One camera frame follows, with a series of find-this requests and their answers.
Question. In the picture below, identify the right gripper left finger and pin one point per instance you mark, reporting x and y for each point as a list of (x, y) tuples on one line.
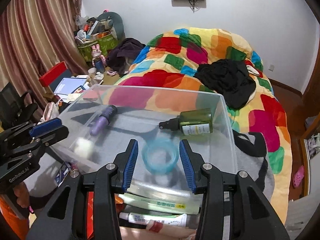
[(125, 162)]

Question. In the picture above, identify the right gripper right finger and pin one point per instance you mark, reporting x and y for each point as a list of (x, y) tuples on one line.
[(192, 163)]

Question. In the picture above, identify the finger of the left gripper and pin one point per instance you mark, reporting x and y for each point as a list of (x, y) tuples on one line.
[(45, 127), (53, 136)]

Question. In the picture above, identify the blue white card pack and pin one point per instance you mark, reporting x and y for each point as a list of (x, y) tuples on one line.
[(62, 173)]

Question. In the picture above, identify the long pale green box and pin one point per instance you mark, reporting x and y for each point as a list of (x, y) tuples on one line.
[(165, 206)]

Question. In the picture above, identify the purple bottle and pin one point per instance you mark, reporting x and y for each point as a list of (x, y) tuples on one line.
[(104, 120)]

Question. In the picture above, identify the red paper envelope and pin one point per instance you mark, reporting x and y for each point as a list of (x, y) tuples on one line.
[(89, 230)]

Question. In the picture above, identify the white ointment tube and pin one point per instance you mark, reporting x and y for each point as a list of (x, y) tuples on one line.
[(142, 219)]

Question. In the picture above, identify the beige cosmetic tube red cap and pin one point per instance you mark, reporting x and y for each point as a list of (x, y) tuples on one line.
[(170, 230)]

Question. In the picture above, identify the pink lotion tube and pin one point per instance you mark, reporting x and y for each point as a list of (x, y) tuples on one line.
[(142, 234)]

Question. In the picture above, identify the white tape roll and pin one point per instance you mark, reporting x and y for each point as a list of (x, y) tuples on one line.
[(84, 148)]

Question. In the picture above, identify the grey black blanket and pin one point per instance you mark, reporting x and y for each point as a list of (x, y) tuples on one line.
[(231, 201)]

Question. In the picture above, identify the white blue booklet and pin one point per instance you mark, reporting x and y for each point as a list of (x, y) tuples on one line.
[(68, 85)]

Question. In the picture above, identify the clear plastic storage box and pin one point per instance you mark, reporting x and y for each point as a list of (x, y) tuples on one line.
[(140, 110)]

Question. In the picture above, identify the red box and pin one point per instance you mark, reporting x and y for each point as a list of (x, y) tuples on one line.
[(52, 74)]

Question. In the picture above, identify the pink bunny doll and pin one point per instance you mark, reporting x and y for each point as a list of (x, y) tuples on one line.
[(98, 59)]

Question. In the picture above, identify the dark purple clothing pile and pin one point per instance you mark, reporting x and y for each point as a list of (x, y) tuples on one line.
[(120, 58)]

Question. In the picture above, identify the black clothing pile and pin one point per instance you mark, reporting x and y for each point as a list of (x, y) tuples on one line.
[(229, 78)]

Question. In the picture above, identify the striped pink curtain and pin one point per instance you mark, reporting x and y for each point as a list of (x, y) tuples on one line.
[(35, 36)]

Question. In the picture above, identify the colourful patchwork duvet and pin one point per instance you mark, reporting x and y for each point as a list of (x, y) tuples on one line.
[(171, 59)]

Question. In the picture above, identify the green storage basket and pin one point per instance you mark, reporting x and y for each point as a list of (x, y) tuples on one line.
[(106, 44)]

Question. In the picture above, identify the pink clog shoe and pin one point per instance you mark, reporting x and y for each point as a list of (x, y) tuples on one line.
[(298, 177)]

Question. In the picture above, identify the grey plush toy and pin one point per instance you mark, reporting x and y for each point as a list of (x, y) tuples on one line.
[(113, 23)]

